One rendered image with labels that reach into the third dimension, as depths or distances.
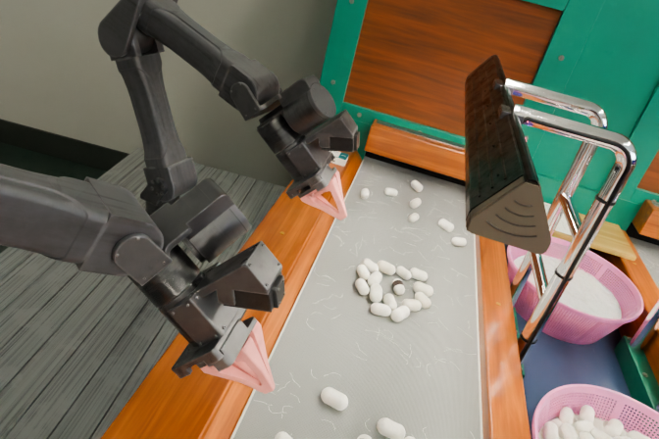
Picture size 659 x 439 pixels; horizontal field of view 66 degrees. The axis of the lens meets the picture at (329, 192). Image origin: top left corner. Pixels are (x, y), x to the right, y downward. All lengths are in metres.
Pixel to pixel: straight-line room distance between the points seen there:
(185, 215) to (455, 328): 0.52
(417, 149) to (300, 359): 0.68
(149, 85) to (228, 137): 1.38
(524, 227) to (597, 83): 0.83
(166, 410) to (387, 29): 0.95
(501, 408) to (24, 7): 2.34
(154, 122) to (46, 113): 1.77
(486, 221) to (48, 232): 0.38
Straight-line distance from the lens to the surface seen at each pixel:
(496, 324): 0.89
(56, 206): 0.44
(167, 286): 0.53
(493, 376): 0.80
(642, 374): 1.07
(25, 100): 2.73
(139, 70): 0.93
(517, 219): 0.51
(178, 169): 0.96
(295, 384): 0.71
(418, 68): 1.27
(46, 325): 0.88
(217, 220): 0.52
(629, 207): 1.43
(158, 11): 0.88
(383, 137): 1.25
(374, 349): 0.79
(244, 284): 0.49
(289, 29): 2.09
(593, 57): 1.30
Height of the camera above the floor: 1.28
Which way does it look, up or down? 28 degrees down
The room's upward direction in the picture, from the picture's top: 14 degrees clockwise
